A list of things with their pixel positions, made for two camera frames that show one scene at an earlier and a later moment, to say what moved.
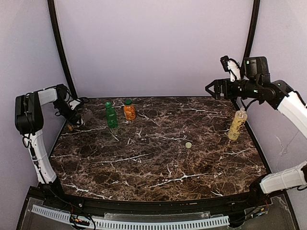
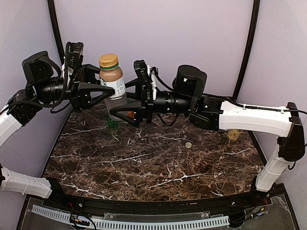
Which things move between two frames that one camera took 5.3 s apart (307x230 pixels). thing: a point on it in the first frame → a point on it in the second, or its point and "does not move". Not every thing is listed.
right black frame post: x=252 y=36 does not move
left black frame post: x=51 y=4 does not move
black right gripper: x=222 y=87 → x=146 y=100
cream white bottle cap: x=188 y=144 does not move
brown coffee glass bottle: x=87 y=116 → x=111 y=75
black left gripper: x=75 y=119 → x=74 y=89
